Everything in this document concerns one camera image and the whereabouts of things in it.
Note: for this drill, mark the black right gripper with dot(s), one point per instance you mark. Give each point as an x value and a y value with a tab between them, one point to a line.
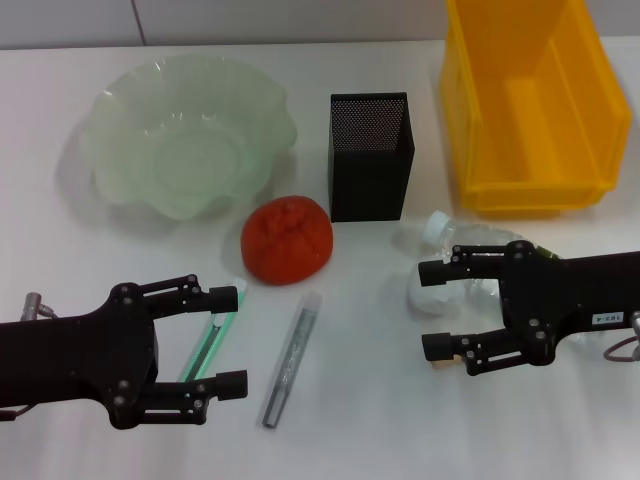
550	300

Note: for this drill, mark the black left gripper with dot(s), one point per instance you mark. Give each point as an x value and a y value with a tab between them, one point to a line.
75	360

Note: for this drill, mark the white paper ball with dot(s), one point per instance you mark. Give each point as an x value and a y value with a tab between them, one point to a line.
435	302

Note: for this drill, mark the clear plastic water bottle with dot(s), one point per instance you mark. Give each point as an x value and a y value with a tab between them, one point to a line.
475	235

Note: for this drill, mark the orange fruit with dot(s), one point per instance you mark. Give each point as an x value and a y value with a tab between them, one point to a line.
287	240

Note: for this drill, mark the green utility knife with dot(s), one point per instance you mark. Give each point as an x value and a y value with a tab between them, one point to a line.
220	320

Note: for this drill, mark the tan eraser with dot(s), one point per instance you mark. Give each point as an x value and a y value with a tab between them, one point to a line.
445	364

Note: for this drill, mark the grey pen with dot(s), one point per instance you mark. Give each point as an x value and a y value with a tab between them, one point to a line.
292	360

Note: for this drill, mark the black mesh pen holder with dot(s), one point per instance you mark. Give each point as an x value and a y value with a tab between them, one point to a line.
370	180

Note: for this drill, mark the pale green glass fruit plate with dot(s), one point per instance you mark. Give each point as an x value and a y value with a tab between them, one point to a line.
175	135

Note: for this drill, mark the left gripper metal connector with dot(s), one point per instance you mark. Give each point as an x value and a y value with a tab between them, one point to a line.
35	302

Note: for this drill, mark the yellow plastic bin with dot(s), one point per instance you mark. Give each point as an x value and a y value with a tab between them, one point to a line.
540	125

